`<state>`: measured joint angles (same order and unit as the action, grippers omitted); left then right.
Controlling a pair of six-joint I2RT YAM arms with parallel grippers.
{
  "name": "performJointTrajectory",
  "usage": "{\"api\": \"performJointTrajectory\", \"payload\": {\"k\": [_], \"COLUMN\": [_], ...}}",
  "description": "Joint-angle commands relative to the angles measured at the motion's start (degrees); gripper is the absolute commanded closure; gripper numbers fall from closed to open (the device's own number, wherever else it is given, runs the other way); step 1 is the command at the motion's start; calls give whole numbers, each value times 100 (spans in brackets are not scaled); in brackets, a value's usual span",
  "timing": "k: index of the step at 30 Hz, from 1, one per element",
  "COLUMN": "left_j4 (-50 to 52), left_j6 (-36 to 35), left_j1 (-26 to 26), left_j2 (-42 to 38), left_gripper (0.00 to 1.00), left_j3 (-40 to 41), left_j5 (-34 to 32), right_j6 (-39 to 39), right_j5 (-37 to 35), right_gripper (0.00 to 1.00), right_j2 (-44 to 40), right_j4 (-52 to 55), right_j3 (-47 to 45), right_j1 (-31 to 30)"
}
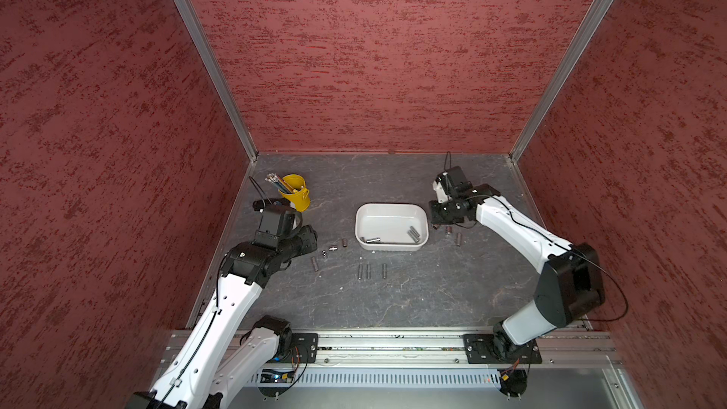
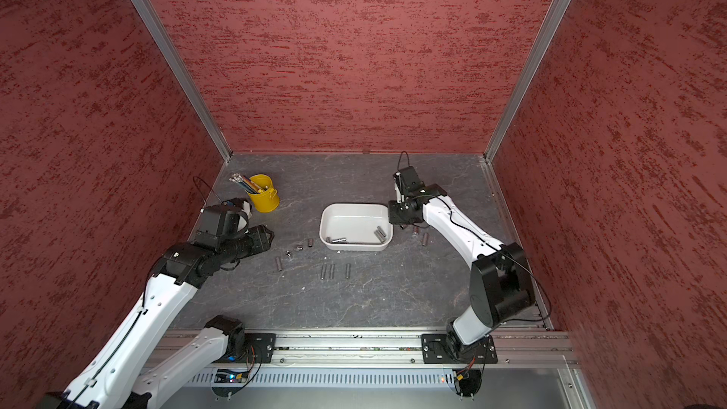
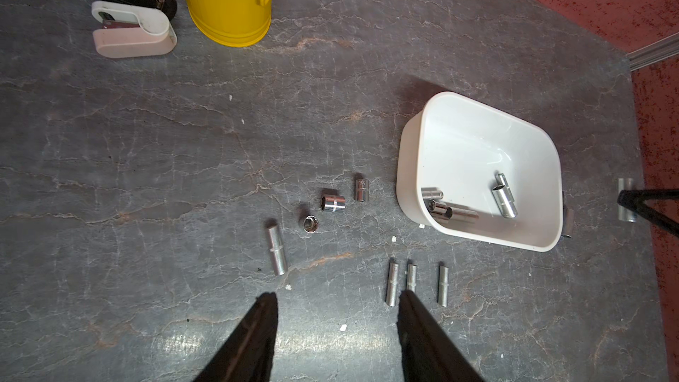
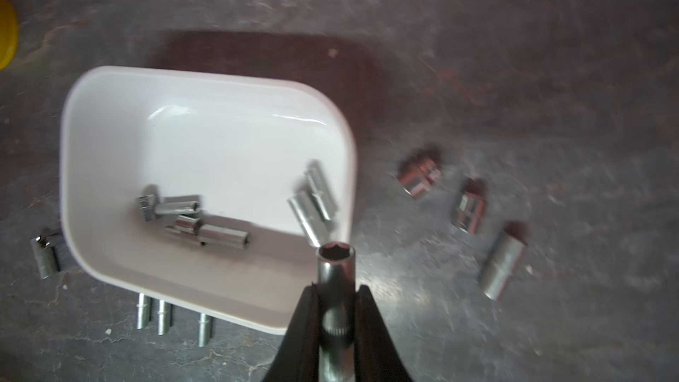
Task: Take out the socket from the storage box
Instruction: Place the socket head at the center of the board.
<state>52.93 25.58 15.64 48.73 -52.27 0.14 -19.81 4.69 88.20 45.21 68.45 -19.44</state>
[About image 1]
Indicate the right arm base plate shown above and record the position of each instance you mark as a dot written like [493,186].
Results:
[495,349]

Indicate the white plastic storage box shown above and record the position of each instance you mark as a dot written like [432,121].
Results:
[390,227]

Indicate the left aluminium corner post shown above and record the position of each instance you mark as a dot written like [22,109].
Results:
[195,30]

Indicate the black stapler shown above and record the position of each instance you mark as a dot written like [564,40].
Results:
[259,205]

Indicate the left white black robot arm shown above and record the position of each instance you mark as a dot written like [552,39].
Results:
[200,376]

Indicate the yellow pencil cup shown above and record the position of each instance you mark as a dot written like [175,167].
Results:
[299,195]

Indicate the aluminium corner post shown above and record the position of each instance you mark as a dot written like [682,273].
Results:
[590,23]
[195,30]

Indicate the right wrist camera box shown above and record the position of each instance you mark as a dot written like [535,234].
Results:
[451,184]

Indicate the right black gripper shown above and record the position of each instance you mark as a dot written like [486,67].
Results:
[435,217]

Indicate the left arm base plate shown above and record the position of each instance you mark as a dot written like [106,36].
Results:
[294,348]

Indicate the right aluminium corner post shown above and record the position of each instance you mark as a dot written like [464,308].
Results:
[590,23]

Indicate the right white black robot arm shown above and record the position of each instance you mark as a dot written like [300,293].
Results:
[570,282]

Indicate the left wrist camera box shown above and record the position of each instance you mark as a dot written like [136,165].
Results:
[278,223]

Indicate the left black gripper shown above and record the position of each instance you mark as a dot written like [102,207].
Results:
[308,237]

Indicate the aluminium front rail frame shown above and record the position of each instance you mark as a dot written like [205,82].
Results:
[428,359]

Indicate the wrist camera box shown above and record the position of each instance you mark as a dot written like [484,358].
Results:
[278,223]
[451,184]

